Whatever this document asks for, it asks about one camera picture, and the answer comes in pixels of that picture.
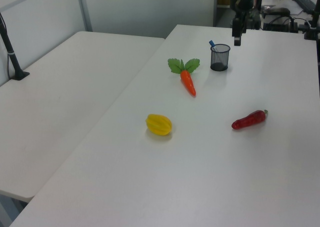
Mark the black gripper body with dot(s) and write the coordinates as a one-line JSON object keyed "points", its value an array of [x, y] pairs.
{"points": [[238, 27]]}

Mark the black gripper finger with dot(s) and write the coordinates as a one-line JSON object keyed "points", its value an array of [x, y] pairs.
{"points": [[235, 41], [239, 41]]}

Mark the blue and white marker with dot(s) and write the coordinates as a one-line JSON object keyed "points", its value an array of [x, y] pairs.
{"points": [[212, 43]]}

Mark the black mesh pen cup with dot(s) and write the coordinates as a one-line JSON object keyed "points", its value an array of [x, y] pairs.
{"points": [[220, 60]]}

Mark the black rounded device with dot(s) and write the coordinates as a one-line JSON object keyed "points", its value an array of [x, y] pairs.
{"points": [[276, 11]]}

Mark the orange toy carrot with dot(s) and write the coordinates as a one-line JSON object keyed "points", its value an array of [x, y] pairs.
{"points": [[188, 82]]}

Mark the black keyboard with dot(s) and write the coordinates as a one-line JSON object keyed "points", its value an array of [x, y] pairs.
{"points": [[303, 0]]}

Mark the red toy chili pepper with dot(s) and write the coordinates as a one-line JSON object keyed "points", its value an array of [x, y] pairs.
{"points": [[247, 122]]}

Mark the yellow toy starfruit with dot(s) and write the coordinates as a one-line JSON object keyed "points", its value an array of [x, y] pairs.
{"points": [[158, 125]]}

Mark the black camera stand clamp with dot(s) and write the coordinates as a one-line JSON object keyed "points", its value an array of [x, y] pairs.
{"points": [[312, 29]]}

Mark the grey partition frame post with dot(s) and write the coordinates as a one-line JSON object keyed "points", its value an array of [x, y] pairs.
{"points": [[85, 9]]}

